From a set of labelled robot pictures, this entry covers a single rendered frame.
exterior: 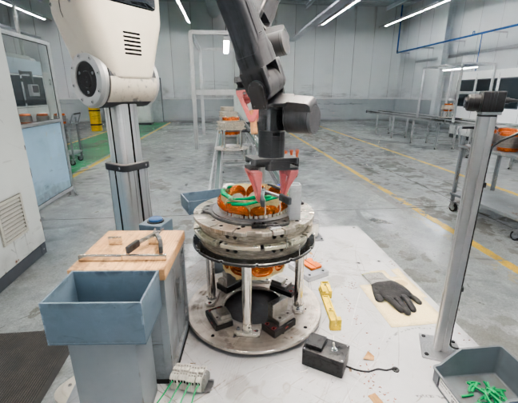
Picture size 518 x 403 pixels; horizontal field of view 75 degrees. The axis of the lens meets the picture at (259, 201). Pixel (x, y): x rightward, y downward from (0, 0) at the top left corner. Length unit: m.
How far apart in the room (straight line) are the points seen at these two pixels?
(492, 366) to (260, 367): 0.53
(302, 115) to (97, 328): 0.53
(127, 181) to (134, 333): 0.63
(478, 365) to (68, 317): 0.85
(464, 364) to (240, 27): 0.85
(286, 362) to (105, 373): 0.40
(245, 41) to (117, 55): 0.51
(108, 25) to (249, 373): 0.96
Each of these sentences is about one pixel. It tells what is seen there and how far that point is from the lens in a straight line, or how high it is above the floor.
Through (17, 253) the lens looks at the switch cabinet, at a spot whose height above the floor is 0.19.
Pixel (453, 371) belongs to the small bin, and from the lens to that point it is 0.95.
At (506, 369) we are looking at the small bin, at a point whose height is 0.82.
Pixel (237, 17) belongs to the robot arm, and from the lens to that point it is 0.67.
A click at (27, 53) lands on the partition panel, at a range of 4.87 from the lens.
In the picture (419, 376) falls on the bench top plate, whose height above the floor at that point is 0.78.
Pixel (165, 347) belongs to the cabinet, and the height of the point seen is 0.88.
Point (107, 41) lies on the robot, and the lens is 1.09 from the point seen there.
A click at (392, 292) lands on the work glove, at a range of 1.17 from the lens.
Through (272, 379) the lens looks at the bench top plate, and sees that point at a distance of 0.86.
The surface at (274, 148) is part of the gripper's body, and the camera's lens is 0.71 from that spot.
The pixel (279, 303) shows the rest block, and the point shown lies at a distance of 0.92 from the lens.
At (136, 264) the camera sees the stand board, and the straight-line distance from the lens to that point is 0.73.
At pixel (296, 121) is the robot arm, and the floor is 1.34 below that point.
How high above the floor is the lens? 1.39
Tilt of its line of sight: 18 degrees down
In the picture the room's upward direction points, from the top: straight up
